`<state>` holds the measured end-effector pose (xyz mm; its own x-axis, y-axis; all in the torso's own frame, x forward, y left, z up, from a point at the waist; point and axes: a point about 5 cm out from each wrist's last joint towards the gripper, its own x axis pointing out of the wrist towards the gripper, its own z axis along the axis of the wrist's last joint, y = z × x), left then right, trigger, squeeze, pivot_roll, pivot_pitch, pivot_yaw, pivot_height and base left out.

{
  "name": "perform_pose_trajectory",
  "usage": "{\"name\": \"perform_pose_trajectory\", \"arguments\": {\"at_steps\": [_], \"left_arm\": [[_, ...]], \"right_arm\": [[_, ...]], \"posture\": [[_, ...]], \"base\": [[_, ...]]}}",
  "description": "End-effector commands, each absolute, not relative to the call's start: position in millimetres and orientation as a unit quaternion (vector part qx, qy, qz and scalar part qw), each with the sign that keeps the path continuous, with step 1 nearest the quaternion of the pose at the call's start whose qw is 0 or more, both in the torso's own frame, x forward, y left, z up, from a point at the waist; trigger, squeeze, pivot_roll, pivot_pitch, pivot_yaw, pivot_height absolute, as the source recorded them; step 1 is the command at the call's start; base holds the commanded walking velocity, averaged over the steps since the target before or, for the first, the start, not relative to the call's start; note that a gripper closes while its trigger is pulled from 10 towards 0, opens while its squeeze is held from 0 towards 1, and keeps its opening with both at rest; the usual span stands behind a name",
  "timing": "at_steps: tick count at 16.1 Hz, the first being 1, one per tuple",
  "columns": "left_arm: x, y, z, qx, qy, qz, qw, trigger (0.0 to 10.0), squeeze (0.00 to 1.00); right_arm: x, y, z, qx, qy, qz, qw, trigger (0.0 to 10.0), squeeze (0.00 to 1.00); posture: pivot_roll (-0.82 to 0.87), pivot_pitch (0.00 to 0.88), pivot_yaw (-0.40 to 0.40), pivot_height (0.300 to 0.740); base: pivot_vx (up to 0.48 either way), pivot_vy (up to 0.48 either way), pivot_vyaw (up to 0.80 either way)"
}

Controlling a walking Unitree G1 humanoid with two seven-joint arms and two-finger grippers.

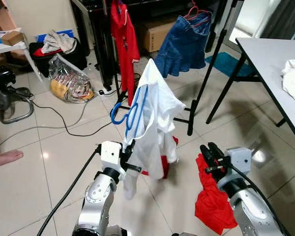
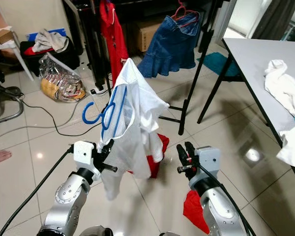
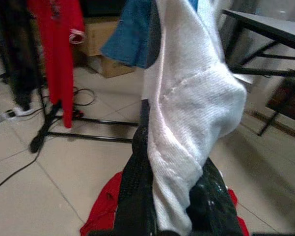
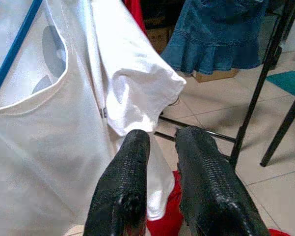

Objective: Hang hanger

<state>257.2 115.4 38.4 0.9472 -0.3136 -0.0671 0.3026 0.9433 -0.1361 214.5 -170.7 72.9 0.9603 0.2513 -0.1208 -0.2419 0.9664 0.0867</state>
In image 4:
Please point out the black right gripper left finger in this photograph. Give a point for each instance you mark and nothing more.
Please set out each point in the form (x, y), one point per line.
(122, 186)

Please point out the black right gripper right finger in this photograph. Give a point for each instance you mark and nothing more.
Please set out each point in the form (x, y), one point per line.
(211, 191)

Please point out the red polo shirt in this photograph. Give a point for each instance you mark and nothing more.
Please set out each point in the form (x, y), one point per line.
(167, 221)

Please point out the white T-shirt red black print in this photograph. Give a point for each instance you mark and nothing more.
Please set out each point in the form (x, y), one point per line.
(51, 147)

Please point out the blue plastic hanger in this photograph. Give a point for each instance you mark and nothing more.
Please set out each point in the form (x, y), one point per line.
(14, 49)

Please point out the crumpled red shirt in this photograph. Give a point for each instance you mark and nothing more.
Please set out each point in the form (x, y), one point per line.
(279, 233)

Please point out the brown box black print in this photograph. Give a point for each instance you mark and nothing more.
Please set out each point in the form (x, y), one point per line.
(211, 76)

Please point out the chrome and black clothes rack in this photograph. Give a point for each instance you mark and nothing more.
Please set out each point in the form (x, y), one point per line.
(261, 81)

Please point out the teal floor mat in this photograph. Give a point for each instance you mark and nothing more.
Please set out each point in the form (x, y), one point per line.
(289, 81)

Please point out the brown cardboard box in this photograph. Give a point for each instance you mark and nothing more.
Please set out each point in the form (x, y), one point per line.
(159, 39)

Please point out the blue denim jeans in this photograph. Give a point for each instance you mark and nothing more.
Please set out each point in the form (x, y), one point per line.
(211, 37)

